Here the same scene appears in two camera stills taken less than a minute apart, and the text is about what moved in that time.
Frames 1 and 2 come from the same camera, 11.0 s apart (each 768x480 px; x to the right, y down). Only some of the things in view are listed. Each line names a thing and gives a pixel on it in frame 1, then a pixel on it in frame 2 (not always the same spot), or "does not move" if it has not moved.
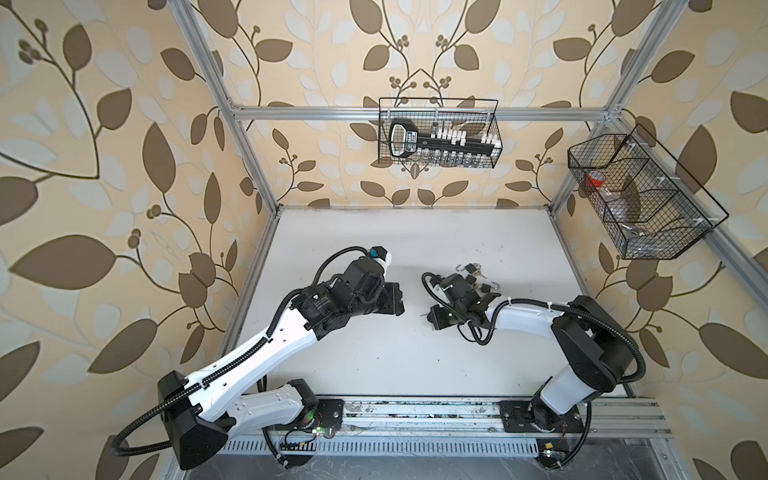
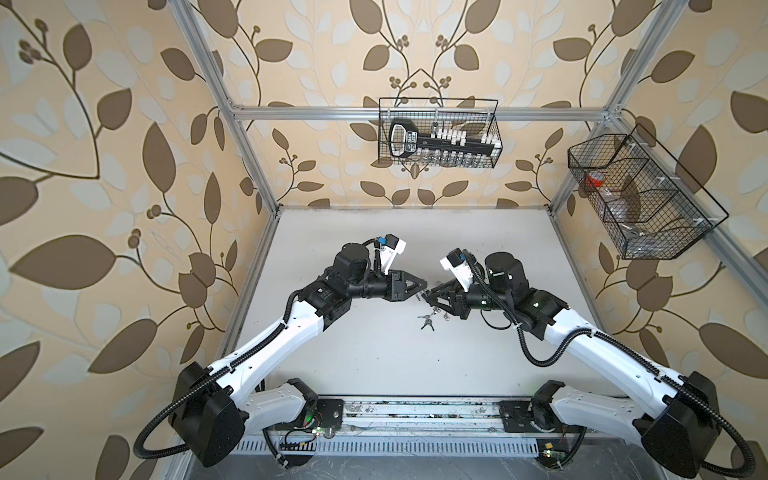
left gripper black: x=393 y=297 → x=396 y=285
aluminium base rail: x=467 y=424 does not move
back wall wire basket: x=440 y=133 does not move
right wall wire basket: x=651 y=206 does not move
